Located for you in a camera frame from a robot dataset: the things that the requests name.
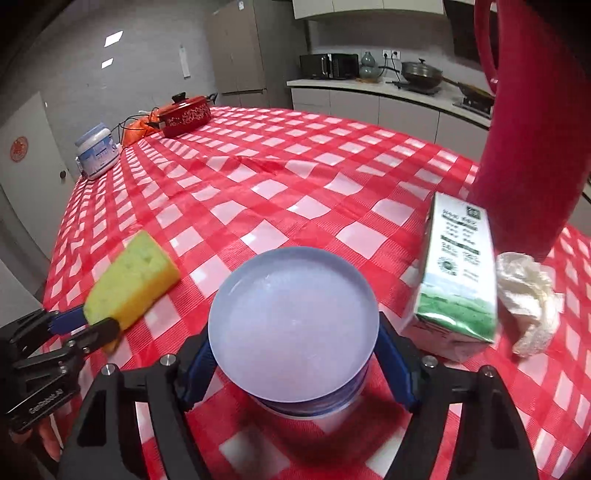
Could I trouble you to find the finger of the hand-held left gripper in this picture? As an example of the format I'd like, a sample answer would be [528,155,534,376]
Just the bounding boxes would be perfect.
[44,307,92,337]
[62,318,122,356]

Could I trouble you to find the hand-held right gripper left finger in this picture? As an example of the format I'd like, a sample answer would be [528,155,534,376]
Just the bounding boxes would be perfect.
[58,332,218,480]

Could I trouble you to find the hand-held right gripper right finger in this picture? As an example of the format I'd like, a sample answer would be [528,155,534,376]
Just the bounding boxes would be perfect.
[376,311,541,480]

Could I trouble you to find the yellow sponge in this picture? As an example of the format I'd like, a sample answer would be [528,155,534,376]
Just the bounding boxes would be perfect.
[83,231,182,354]

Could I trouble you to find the blue round tub with lid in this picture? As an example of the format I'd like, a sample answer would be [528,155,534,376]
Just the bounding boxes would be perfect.
[208,247,380,418]

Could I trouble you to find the person's left hand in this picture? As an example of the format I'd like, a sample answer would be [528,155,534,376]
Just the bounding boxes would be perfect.
[37,415,64,462]

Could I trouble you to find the green and white milk carton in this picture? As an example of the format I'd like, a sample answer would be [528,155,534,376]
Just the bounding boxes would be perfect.
[399,191,499,363]

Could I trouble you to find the grey door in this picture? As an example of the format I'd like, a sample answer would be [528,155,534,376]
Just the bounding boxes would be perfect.
[0,91,77,259]

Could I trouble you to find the crumpled white tissue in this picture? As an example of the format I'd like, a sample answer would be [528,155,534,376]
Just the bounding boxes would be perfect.
[496,251,565,357]

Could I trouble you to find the white and blue appliance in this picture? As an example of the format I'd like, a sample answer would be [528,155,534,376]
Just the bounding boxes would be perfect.
[75,122,120,181]

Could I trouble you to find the orange bag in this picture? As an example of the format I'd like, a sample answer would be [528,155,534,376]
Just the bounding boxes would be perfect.
[121,115,160,147]

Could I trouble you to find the red checked tablecloth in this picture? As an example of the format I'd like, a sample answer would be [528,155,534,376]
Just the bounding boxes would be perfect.
[41,106,591,480]

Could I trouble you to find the red patterned pot with lid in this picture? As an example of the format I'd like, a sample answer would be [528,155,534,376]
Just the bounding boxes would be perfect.
[157,91,218,138]

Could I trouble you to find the white kitchen counter cabinets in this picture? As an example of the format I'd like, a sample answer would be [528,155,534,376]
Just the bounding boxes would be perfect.
[286,76,492,148]

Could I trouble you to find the red thermos flask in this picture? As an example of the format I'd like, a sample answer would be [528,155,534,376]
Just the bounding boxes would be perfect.
[473,0,591,264]

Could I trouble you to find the black gas stove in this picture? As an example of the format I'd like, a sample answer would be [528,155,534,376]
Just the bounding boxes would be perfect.
[452,95,494,117]

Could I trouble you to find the dark wok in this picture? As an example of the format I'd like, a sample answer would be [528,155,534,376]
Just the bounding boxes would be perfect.
[441,76,495,104]

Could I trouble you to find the steel pot with lid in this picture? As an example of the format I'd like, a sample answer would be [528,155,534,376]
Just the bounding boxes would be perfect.
[401,58,444,90]

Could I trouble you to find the grey-green gourd vase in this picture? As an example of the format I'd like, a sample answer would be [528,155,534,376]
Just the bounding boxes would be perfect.
[360,51,380,84]

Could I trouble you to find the black microwave oven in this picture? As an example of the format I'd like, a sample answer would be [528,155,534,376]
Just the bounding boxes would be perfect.
[299,53,360,81]

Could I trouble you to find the grey refrigerator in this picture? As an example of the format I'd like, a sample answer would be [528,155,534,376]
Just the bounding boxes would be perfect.
[205,0,308,112]

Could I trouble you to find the black range hood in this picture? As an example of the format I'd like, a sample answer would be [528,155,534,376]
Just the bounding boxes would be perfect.
[443,0,478,63]

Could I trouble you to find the white wall cabinets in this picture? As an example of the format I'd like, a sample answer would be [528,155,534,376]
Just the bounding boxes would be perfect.
[293,0,446,19]

